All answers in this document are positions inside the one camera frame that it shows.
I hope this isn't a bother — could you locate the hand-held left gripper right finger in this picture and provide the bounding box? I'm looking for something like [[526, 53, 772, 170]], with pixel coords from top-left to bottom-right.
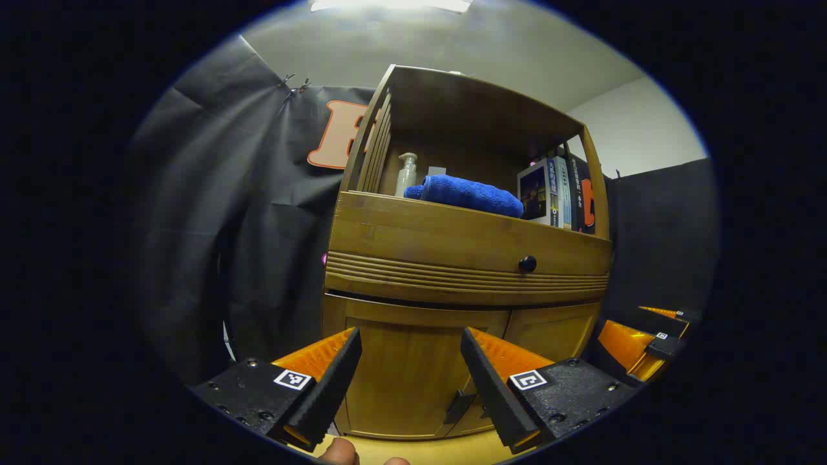
[[460, 326, 640, 455]]

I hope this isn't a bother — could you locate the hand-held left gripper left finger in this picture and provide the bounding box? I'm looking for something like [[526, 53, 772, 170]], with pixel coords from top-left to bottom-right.
[[189, 327, 362, 453]]

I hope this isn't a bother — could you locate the wooden cabinet door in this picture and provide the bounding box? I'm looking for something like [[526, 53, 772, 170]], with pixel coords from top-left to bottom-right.
[[323, 294, 512, 441], [446, 302, 603, 437]]

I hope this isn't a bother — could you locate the wooden double-door shoe cabinet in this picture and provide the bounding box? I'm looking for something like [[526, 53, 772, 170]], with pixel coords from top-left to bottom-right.
[[321, 63, 613, 441]]

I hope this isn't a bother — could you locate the wooden cabinet drawer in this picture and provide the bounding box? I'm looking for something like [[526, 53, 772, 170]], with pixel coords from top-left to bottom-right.
[[324, 191, 613, 308]]

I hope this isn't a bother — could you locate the black backdrop cloth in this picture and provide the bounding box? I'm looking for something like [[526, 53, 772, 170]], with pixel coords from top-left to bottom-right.
[[126, 36, 395, 385], [602, 158, 721, 324]]

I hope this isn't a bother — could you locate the pale blue spine book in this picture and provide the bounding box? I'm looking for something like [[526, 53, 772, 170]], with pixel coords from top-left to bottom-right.
[[554, 155, 576, 231]]

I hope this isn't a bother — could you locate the white cover book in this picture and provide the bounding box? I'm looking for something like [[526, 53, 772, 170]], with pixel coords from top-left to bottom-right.
[[517, 157, 561, 227]]

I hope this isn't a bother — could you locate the blue folded towel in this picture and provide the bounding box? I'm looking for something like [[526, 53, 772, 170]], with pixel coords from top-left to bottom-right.
[[404, 174, 525, 219]]

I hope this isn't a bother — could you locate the clear pump bottle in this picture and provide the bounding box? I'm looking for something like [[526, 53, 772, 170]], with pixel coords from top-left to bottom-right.
[[395, 152, 419, 198]]

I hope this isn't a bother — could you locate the ceiling light panel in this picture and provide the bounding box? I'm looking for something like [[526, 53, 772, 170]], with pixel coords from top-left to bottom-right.
[[310, 0, 474, 14]]

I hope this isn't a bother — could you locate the black left door handle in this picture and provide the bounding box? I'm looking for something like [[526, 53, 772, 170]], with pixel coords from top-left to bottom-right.
[[444, 389, 478, 426]]

